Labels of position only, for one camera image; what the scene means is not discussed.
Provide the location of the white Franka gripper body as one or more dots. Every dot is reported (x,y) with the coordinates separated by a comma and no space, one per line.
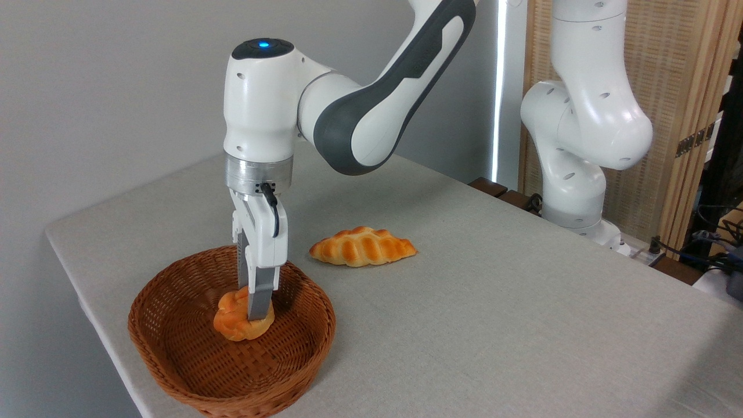
(264,232)

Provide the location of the white box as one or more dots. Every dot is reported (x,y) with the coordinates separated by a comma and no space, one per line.
(714,287)

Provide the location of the braided golden bread loaf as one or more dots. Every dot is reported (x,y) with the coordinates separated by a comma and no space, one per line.
(363,247)

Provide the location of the grey tablecloth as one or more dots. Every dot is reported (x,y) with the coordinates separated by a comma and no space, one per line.
(493,325)

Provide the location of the brown woven wicker basket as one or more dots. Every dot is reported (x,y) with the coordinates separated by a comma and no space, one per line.
(174,348)

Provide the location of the brass screen hinge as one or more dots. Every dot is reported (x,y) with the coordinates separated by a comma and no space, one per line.
(693,141)

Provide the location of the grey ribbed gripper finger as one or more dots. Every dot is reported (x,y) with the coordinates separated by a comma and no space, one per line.
(262,296)
(240,267)

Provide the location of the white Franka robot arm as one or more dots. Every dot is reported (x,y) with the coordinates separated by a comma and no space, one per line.
(261,104)

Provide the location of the dark brown wooden block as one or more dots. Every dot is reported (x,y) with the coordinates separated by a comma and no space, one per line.
(487,186)
(516,200)

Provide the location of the round golden bread roll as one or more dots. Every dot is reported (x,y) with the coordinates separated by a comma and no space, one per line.
(231,319)

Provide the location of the silver aluminium wrist flange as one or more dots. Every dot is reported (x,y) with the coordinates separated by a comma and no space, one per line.
(249,174)

